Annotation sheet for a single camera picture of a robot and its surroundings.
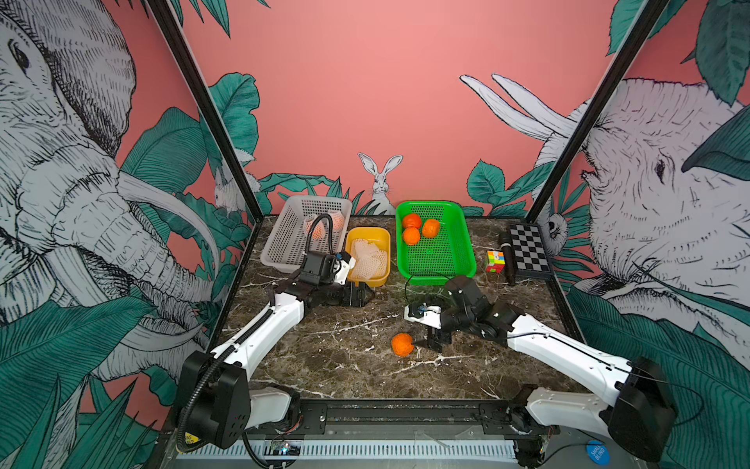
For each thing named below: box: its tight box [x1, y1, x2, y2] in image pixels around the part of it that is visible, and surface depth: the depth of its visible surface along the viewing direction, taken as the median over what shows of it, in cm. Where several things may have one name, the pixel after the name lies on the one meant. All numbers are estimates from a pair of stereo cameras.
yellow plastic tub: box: [344, 226, 392, 288], surface depth 103 cm
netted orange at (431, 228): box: [421, 218, 441, 239], surface depth 113 cm
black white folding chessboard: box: [509, 222, 554, 281], surface depth 109 cm
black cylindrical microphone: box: [499, 231, 516, 287], surface depth 108 cm
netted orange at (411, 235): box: [402, 226, 421, 247], surface depth 110 cm
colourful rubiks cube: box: [485, 250, 506, 275], surface depth 105 cm
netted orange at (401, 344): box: [390, 332, 416, 358], surface depth 84 cm
